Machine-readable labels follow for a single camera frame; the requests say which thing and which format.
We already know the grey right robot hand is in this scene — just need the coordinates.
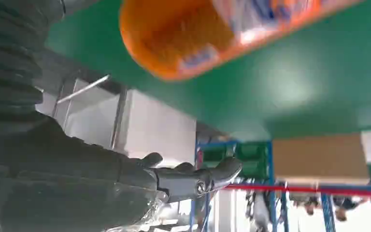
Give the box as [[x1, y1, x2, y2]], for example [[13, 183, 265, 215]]
[[0, 116, 243, 232]]

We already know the green storage bin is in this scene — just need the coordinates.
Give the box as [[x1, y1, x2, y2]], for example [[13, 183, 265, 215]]
[[202, 144, 235, 169], [236, 143, 269, 180]]

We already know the blue metal rack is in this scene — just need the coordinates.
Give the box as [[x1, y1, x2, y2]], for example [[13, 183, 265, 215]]
[[188, 140, 371, 232]]

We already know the green table mat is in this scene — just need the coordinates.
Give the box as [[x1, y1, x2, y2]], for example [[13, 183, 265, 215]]
[[44, 0, 371, 143]]

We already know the red bar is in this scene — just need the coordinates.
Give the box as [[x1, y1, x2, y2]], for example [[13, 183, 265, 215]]
[[224, 183, 371, 199]]

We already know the person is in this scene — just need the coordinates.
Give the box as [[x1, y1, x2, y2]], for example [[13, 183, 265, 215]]
[[332, 196, 366, 222], [289, 192, 321, 217]]

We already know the brown cardboard box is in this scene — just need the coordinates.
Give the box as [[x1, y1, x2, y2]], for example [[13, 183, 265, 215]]
[[272, 133, 371, 186]]

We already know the steel table frame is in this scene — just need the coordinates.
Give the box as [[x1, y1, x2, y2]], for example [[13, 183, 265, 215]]
[[51, 74, 128, 151]]

